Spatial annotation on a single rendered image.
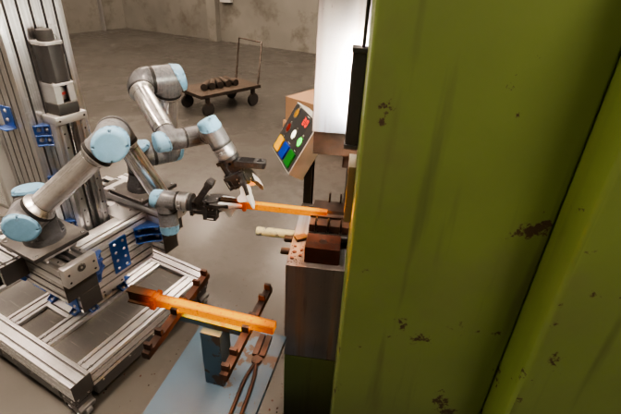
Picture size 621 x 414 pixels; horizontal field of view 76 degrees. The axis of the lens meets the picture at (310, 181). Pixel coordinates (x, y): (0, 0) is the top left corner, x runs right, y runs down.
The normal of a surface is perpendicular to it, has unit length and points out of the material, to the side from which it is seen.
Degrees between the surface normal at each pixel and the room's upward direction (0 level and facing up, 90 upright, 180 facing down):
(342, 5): 90
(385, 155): 90
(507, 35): 90
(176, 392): 0
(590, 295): 90
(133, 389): 0
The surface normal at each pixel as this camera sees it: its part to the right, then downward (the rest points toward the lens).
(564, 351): -0.12, 0.46
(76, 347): 0.04, -0.88
